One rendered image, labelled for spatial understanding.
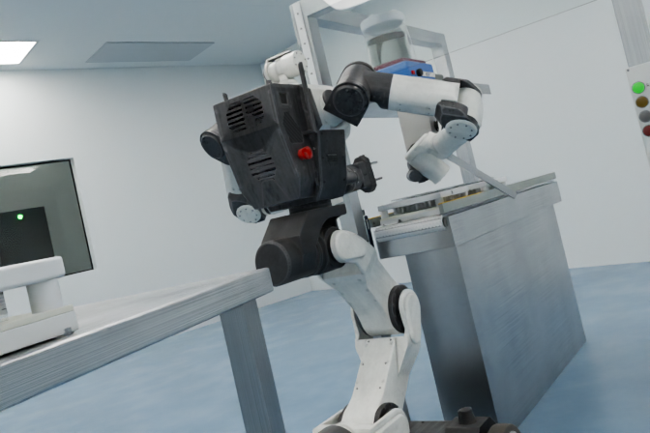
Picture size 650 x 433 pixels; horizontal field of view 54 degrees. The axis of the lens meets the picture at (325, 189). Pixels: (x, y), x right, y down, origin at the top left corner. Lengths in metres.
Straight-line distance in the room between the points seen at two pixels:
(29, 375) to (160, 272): 6.44
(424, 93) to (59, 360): 1.18
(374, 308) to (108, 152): 5.36
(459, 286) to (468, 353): 0.23
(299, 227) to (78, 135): 5.45
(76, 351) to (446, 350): 1.83
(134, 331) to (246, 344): 0.25
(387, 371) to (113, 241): 5.23
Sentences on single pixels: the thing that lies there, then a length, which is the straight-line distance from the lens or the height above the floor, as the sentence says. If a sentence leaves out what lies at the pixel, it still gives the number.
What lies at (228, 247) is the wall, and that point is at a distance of 7.41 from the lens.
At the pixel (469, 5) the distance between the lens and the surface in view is 1.96.
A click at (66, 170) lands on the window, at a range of 6.91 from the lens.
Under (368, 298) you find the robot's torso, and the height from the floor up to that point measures 0.62.
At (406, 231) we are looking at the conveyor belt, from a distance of 2.14.
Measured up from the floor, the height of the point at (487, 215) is 0.75.
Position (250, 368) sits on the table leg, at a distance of 0.89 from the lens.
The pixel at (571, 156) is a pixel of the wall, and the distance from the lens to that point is 5.49.
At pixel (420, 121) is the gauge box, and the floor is 1.10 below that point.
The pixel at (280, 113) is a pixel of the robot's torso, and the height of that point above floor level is 1.14.
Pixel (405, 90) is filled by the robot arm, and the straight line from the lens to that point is 1.59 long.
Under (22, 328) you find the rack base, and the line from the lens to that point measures 0.61.
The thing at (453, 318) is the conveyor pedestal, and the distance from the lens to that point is 2.28.
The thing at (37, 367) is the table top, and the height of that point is 0.81.
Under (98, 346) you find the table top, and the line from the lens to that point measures 0.63.
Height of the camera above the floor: 0.88
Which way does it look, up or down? 2 degrees up
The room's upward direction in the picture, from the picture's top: 13 degrees counter-clockwise
